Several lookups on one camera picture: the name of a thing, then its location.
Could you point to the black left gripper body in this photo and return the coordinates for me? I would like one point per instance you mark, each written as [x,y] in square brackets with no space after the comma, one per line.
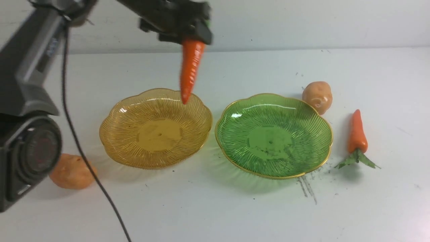
[173,20]

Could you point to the orange toy carrot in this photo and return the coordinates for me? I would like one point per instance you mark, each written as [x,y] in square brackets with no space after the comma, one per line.
[192,52]
[357,144]

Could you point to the brown toy potato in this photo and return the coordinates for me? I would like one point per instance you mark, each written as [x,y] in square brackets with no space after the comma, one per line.
[71,172]
[318,95]

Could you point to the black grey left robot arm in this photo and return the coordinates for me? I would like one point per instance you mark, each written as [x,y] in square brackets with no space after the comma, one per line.
[31,141]

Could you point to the yellow ribbed plastic plate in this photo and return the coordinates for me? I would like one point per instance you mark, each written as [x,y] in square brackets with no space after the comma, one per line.
[154,129]

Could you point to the green ribbed plastic plate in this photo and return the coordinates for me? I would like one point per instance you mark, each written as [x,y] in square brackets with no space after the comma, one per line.
[274,137]

